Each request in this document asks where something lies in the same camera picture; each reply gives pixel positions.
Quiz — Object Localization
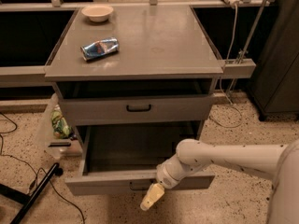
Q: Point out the white bowl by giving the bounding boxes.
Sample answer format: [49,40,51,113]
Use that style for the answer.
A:
[81,5,114,22]

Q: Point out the grey drawer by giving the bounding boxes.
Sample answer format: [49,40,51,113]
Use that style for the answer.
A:
[59,95,213,126]
[64,121,216,197]

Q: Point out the clear plastic bin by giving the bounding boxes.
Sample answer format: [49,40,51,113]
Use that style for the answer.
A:
[35,94,82,159]

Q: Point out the metal diagonal rod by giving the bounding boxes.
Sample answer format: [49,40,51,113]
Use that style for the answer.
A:
[226,0,275,93]

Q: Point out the grey drawer cabinet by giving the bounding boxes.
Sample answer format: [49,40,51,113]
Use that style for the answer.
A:
[44,4,224,142]

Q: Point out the dark grey side cabinet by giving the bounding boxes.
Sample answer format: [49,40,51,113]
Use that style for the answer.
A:
[248,0,299,121]

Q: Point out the grey top drawer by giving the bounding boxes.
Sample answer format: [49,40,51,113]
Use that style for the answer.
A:
[59,95,213,126]

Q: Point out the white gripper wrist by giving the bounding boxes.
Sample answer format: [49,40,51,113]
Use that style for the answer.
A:
[140,155,187,211]

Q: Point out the black stand leg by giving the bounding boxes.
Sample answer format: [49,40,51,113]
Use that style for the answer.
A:
[0,162,64,224]

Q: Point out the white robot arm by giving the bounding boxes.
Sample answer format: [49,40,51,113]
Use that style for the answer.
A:
[140,139,299,224]

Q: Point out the black floor cable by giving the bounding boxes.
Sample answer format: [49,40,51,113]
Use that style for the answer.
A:
[0,111,86,224]

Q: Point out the green snack bag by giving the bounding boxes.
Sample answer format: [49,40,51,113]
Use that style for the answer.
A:
[50,105,71,139]

